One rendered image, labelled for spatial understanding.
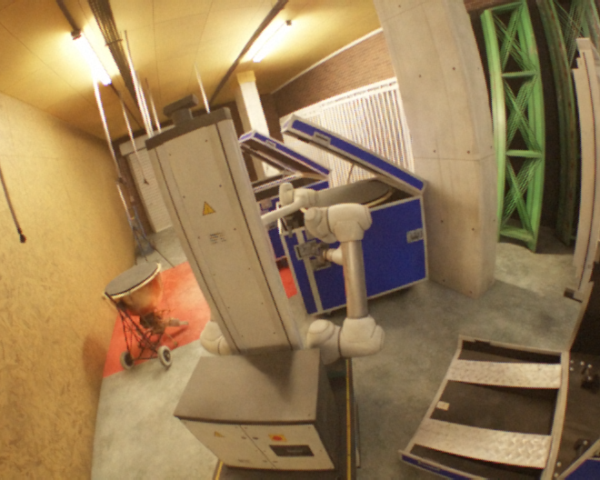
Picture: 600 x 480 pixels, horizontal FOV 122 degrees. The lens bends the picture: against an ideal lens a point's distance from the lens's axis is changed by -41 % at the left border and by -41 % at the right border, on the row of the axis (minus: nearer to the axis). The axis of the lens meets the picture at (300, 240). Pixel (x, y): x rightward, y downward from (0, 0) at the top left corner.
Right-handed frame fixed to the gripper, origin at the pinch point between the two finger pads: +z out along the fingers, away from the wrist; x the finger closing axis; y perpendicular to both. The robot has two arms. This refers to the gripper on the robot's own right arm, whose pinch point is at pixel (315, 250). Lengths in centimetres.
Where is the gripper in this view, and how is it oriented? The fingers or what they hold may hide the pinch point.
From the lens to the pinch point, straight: 210.0
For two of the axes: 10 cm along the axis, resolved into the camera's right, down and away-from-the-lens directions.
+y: -7.9, 1.1, -6.0
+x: 0.0, 9.8, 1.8
